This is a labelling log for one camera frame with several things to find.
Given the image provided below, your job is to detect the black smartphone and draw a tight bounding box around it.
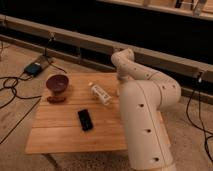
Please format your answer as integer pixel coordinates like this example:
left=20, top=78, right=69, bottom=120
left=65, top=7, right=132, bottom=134
left=78, top=109, right=93, bottom=131

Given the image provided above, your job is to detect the wooden table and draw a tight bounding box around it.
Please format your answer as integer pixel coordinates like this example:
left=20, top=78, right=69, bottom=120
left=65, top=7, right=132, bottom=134
left=25, top=73, right=127, bottom=154

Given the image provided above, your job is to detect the black cable right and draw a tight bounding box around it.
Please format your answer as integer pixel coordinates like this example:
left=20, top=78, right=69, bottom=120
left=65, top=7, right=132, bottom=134
left=185, top=74, right=213, bottom=163

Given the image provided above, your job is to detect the brown oval object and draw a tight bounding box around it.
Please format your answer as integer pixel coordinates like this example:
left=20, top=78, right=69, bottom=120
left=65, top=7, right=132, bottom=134
left=47, top=96, right=66, bottom=103

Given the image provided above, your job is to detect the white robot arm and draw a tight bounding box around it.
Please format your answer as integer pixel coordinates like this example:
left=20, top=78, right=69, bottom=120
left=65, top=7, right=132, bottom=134
left=111, top=49, right=181, bottom=171

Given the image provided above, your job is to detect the blue power adapter box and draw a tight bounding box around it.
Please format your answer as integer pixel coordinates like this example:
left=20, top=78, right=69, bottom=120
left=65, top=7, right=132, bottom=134
left=24, top=63, right=42, bottom=76

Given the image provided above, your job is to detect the black floor cable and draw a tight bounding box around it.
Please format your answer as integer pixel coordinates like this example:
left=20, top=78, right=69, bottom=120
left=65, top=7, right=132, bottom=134
left=0, top=74, right=43, bottom=145

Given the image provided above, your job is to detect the white plastic bottle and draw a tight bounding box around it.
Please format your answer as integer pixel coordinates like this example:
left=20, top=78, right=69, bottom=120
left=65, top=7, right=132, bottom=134
left=89, top=82, right=111, bottom=105

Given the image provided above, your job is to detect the dark red bowl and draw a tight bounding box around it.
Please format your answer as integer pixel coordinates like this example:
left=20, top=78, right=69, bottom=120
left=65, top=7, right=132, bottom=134
left=46, top=74, right=69, bottom=93

